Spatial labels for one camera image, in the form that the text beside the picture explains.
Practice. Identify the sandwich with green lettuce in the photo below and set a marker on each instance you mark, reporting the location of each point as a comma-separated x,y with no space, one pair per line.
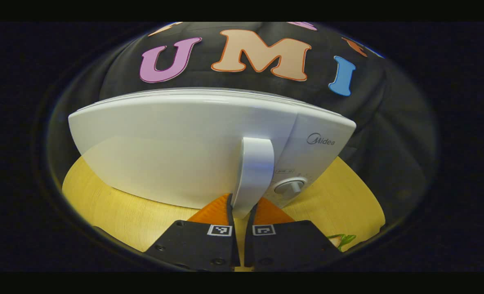
344,240

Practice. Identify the white microwave oven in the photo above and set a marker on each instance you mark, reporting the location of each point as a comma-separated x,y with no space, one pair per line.
184,143

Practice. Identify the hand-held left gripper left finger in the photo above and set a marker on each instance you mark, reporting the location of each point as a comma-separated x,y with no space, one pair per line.
201,249

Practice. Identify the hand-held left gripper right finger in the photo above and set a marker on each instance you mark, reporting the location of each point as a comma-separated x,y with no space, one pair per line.
286,249

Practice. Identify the black backdrop cloth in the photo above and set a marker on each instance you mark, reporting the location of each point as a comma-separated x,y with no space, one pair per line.
368,102

